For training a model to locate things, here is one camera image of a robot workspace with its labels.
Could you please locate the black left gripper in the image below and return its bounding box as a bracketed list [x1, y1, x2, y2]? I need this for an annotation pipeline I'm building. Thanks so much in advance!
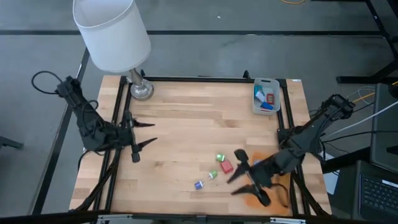
[110, 111, 159, 164]

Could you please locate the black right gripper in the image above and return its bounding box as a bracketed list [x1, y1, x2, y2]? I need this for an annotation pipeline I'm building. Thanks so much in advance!
[226, 148, 277, 207]

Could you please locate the red wall charger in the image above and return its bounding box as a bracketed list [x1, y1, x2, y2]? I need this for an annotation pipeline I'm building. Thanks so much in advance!
[220, 159, 234, 174]

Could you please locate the orange plastic tray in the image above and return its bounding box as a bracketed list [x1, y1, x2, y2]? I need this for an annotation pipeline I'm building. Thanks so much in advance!
[244, 151, 293, 216]

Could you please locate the white plastic bin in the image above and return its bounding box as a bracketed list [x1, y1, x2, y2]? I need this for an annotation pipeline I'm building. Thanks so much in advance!
[251, 77, 282, 116]

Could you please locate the black rig floor bar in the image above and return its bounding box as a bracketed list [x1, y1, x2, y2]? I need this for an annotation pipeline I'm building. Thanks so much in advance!
[30, 48, 91, 215]

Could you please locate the black rig crossbar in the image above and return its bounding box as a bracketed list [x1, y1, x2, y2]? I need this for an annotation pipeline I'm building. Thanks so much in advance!
[0, 210, 398, 224]

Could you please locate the black stand foot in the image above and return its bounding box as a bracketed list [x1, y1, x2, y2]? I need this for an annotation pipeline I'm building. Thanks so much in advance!
[0, 136, 25, 151]

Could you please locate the black laptop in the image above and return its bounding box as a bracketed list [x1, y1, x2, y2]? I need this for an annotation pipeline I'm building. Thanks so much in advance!
[352, 159, 398, 224]

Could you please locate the black computer case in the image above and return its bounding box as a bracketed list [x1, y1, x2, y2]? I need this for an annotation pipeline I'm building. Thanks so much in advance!
[369, 82, 398, 174]

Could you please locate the black aluminium table frame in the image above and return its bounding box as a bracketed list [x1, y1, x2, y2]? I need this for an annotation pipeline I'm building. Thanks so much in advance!
[70, 70, 332, 218]

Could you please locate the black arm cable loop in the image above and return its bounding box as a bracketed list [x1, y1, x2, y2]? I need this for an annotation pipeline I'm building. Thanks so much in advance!
[30, 70, 65, 96]

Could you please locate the black power cable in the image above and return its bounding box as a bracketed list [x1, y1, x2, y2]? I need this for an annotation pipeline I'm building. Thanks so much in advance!
[322, 129, 398, 144]

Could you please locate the white cable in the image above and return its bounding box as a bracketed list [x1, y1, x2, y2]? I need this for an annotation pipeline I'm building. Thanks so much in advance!
[322, 100, 398, 140]

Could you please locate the black stand frame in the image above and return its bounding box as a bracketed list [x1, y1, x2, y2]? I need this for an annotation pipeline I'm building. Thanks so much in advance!
[335, 0, 398, 85]

